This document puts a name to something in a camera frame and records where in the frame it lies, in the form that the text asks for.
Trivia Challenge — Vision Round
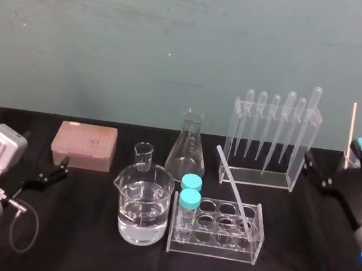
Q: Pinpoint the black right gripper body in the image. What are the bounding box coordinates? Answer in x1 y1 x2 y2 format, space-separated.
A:
327 165 362 230

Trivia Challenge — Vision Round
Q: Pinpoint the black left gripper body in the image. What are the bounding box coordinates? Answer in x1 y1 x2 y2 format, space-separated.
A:
0 166 34 212

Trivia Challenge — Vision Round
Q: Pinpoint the clear glass stirring rod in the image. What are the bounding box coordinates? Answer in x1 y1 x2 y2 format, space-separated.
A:
205 144 264 241

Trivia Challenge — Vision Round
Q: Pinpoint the thin wooden stick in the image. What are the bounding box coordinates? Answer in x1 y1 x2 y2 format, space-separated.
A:
344 102 359 171

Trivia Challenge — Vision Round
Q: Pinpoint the pink pipette tip box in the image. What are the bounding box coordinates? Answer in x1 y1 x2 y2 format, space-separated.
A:
48 119 119 174

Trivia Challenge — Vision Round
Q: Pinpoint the clear acrylic pipette stand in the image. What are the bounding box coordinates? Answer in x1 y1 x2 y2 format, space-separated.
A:
217 94 325 196

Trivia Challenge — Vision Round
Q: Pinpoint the black table cloth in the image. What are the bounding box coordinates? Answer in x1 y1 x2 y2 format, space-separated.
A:
0 106 362 271

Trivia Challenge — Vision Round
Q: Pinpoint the small glass beaker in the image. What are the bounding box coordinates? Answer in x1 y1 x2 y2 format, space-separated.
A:
131 141 155 173

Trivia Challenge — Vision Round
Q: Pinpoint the large glass beaker with water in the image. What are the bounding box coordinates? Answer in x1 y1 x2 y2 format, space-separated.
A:
106 159 178 249

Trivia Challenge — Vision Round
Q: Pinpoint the clear acrylic tube rack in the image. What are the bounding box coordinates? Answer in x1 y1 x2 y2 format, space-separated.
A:
165 192 269 267

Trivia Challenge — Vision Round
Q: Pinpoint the vial with teal cap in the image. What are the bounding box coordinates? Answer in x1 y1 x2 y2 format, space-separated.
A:
173 188 203 245
180 172 205 194

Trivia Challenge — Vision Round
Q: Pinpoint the glass conical flask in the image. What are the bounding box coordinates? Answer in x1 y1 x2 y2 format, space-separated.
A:
163 105 213 185

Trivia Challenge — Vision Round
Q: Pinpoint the thin dark gripper cable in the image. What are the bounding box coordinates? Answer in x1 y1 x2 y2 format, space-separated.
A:
1 198 43 255

